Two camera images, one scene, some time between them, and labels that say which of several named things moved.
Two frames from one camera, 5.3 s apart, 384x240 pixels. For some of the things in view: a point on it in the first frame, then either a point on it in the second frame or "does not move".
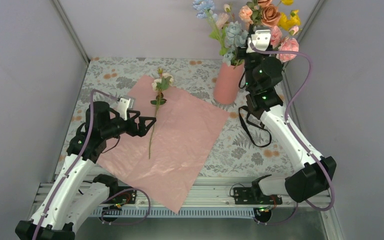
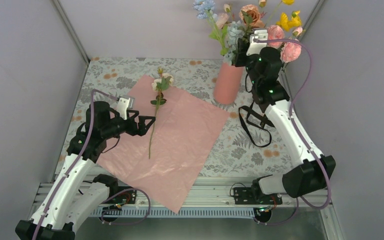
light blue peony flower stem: x=236 y=36 does not move
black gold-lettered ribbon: x=261 y=126 does not move
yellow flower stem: x=294 y=19 does not move
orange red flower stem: x=270 y=16 -> x=251 y=17
